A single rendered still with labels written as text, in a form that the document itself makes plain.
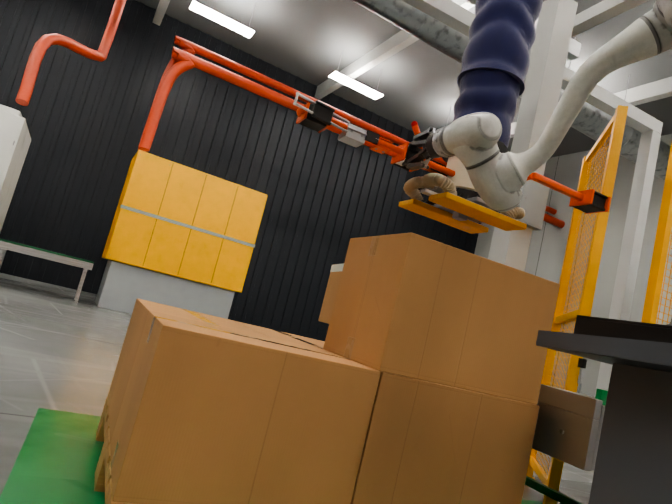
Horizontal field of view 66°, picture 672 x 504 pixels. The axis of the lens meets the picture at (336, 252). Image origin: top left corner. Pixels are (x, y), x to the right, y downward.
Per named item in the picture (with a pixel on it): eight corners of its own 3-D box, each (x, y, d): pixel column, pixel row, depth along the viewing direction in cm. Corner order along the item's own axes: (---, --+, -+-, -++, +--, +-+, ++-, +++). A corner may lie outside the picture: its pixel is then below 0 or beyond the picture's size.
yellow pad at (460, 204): (505, 231, 184) (508, 218, 185) (526, 229, 175) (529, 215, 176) (427, 200, 171) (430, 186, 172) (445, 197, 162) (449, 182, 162)
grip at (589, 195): (586, 214, 176) (588, 200, 177) (608, 211, 169) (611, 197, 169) (568, 206, 173) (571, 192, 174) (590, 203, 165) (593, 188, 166)
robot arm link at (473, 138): (433, 132, 146) (455, 172, 149) (470, 118, 132) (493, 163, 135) (459, 113, 150) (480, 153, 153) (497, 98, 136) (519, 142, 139)
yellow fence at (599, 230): (517, 473, 329) (577, 159, 355) (533, 478, 326) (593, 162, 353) (538, 515, 245) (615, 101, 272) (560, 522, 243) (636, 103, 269)
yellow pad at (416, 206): (470, 234, 201) (473, 221, 202) (488, 232, 192) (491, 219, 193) (397, 206, 188) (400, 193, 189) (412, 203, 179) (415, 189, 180)
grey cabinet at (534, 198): (535, 230, 318) (544, 184, 322) (542, 230, 313) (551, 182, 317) (510, 221, 310) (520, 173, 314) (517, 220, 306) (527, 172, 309)
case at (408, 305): (459, 379, 204) (480, 280, 209) (537, 405, 167) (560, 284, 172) (322, 349, 180) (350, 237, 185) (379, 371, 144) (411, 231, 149)
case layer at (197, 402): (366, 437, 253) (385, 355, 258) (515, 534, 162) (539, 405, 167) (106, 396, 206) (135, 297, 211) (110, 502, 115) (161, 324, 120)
